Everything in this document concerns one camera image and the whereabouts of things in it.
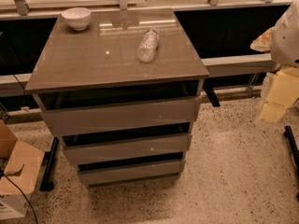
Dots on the black left floor bar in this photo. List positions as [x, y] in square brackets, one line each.
[49, 159]

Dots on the black floor bar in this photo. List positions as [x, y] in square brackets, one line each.
[49, 159]
[295, 152]

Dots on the white ceramic bowl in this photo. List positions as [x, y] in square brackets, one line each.
[77, 18]

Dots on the black right floor bar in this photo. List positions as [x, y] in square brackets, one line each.
[295, 152]

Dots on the grey drawer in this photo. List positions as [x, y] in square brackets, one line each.
[135, 148]
[132, 173]
[96, 119]

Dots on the grey middle drawer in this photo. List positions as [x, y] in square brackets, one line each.
[135, 148]

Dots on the grey top drawer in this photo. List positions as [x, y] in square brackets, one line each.
[96, 119]

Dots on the grey low ledge beam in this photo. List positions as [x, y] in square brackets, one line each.
[13, 85]

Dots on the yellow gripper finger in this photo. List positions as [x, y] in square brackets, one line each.
[263, 41]
[279, 92]

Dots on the black leg behind cabinet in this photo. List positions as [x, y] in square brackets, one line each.
[211, 95]

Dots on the clear plastic bottle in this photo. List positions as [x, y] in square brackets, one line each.
[148, 45]

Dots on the brown cardboard box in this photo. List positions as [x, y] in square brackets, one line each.
[22, 163]

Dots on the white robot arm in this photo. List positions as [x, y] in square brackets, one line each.
[284, 47]

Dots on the grey drawer cabinet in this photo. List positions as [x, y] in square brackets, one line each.
[99, 66]

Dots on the grey bottom drawer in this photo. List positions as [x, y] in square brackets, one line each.
[132, 173]

